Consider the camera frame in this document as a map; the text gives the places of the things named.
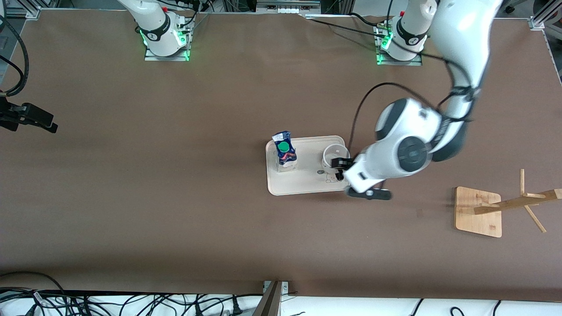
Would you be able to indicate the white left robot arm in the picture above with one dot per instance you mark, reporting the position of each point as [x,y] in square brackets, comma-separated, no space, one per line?
[408,153]

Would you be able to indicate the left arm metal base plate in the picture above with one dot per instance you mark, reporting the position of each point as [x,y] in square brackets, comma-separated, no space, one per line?
[382,59]

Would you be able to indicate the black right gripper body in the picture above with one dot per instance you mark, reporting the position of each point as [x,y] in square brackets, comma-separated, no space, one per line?
[17,113]

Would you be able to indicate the white smiley face cup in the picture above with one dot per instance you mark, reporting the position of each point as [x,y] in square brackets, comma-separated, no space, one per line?
[329,160]

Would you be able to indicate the grey power strip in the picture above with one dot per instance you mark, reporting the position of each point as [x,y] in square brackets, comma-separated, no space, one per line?
[287,6]

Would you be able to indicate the wooden cup stand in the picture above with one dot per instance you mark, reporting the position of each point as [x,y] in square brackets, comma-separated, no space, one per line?
[474,219]

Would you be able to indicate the metal table bracket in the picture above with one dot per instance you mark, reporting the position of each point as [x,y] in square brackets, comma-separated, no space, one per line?
[284,286]

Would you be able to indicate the cream rabbit print tray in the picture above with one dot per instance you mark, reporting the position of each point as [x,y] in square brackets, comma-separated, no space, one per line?
[307,180]

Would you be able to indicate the dark angled beam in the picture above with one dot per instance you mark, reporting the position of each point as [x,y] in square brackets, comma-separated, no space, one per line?
[268,303]

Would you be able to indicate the blue white milk carton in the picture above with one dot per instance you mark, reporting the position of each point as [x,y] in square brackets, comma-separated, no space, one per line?
[285,153]

